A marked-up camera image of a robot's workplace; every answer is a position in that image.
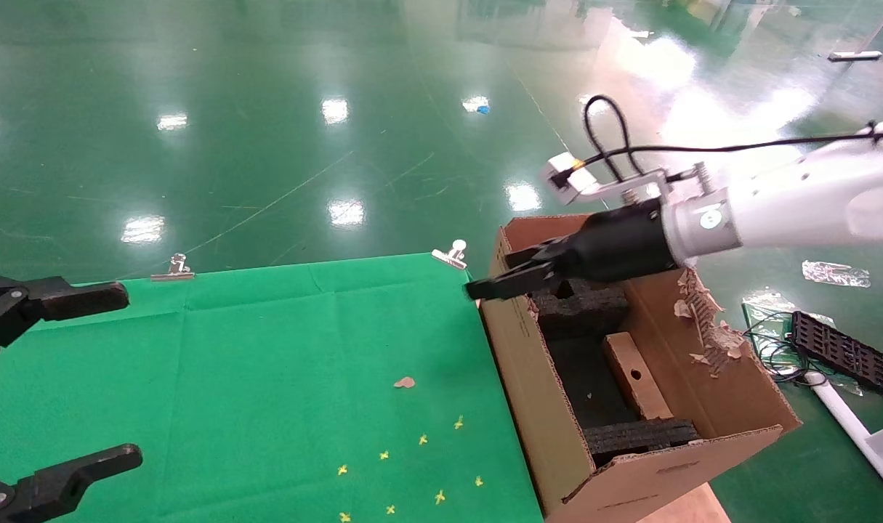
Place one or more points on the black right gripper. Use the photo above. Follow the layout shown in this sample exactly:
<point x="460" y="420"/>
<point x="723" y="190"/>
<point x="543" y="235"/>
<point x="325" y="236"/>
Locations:
<point x="615" y="243"/>

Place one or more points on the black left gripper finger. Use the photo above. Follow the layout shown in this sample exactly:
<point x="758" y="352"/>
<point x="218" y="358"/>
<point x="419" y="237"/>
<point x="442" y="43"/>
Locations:
<point x="63" y="299"/>
<point x="56" y="487"/>

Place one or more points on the small cardboard box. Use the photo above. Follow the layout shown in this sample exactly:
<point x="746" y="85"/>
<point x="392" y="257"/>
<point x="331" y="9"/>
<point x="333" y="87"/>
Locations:
<point x="637" y="378"/>

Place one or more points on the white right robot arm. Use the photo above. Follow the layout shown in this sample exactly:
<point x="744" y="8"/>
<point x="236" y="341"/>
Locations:
<point x="797" y="203"/>

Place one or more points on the small cardboard scrap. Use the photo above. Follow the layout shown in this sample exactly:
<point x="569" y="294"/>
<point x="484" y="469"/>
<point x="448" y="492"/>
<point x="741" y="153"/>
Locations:
<point x="405" y="382"/>

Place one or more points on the large open cardboard carton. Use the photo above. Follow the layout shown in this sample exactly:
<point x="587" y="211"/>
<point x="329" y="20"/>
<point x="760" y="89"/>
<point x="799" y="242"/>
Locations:
<point x="652" y="487"/>

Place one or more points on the metal binder clip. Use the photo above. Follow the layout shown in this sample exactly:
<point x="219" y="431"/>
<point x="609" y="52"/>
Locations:
<point x="174" y="270"/>
<point x="450" y="254"/>

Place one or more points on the black foam block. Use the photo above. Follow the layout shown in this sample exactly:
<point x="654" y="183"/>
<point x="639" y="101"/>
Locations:
<point x="579" y="312"/>

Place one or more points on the black foam liner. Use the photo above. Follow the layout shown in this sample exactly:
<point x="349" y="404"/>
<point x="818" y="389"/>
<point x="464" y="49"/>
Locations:
<point x="579" y="378"/>

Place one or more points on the green table cloth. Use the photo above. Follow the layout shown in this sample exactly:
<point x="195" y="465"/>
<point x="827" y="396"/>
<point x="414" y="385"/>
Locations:
<point x="230" y="378"/>

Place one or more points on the black foam strip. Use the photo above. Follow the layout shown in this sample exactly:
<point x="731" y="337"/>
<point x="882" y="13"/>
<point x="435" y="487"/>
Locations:
<point x="637" y="436"/>

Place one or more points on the flat clear plastic bag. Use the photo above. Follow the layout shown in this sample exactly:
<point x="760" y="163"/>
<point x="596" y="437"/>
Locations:
<point x="764" y="309"/>

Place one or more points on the crinkled clear plastic bag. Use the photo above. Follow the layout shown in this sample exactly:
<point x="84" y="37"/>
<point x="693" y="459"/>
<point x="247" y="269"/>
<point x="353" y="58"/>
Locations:
<point x="835" y="273"/>

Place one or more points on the black grid tray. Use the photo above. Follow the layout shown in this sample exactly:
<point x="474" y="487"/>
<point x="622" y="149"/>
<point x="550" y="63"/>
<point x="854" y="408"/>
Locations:
<point x="841" y="352"/>

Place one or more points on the white bar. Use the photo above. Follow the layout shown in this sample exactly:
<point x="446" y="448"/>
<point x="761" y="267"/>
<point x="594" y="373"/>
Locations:
<point x="854" y="56"/>

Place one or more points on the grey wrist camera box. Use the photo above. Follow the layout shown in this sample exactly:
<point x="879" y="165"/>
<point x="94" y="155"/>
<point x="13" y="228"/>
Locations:
<point x="561" y="174"/>

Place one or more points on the aluminium camera bracket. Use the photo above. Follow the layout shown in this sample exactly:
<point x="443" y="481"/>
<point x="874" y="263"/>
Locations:
<point x="630" y="181"/>

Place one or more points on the white tube frame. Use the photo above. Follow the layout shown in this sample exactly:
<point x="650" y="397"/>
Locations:
<point x="855" y="428"/>

